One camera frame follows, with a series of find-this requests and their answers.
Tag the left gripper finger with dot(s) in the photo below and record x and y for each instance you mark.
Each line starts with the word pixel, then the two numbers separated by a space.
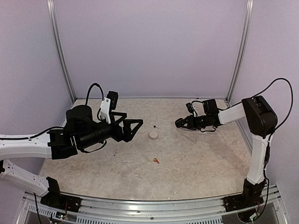
pixel 130 128
pixel 117 117

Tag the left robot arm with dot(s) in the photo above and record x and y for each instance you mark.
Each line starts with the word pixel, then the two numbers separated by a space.
pixel 79 133

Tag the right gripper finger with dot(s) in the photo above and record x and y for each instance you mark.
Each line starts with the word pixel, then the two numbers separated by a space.
pixel 188 126
pixel 188 119

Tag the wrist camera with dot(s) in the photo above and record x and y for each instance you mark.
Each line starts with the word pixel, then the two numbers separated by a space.
pixel 191 109
pixel 107 105

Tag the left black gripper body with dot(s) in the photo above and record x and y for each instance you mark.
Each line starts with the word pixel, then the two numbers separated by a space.
pixel 116 134

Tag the left aluminium frame post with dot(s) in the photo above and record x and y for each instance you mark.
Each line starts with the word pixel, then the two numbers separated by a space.
pixel 59 49

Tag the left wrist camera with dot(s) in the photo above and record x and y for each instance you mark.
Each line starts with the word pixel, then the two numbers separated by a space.
pixel 107 105

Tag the right aluminium frame post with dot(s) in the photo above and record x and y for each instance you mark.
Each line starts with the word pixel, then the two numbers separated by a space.
pixel 241 50

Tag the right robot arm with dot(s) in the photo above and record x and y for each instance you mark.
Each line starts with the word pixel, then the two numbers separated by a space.
pixel 261 120

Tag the pink earbud charging case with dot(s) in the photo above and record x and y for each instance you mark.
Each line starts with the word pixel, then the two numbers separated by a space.
pixel 153 135

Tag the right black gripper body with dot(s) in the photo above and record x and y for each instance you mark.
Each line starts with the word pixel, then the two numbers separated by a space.
pixel 199 123

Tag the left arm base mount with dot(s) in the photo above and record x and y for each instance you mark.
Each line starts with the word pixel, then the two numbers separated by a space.
pixel 55 199

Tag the front aluminium rail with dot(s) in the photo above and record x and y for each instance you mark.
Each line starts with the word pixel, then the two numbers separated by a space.
pixel 94 210

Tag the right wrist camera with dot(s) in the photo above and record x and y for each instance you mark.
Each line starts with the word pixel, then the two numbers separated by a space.
pixel 191 109

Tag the black earbud charging case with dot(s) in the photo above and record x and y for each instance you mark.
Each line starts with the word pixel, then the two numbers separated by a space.
pixel 179 123

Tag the aluminium frame post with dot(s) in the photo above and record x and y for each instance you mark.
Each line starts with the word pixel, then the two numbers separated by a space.
pixel 59 49
pixel 241 50

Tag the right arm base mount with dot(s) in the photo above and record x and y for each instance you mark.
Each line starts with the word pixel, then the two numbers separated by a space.
pixel 250 196

